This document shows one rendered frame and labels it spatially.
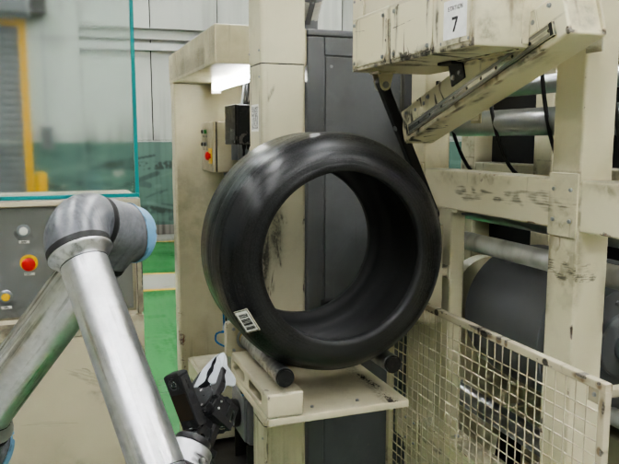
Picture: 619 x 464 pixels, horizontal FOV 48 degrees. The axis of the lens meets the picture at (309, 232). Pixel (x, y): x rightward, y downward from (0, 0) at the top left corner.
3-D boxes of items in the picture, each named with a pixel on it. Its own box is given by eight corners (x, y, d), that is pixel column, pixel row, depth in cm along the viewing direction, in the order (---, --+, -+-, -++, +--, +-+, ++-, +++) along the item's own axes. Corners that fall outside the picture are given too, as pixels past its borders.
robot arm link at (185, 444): (149, 458, 128) (186, 454, 123) (159, 435, 132) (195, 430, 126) (180, 482, 133) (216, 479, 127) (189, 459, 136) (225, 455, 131)
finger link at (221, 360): (236, 365, 147) (221, 402, 141) (218, 349, 145) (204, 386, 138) (246, 364, 146) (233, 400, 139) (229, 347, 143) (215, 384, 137)
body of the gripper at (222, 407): (213, 410, 144) (192, 462, 136) (187, 386, 140) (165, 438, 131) (240, 404, 140) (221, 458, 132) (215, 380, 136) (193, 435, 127)
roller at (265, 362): (248, 327, 192) (257, 338, 193) (235, 337, 191) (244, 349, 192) (287, 365, 159) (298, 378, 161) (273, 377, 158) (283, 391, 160)
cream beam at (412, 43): (349, 73, 194) (350, 18, 192) (427, 75, 202) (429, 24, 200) (471, 46, 137) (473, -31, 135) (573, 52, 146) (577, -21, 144)
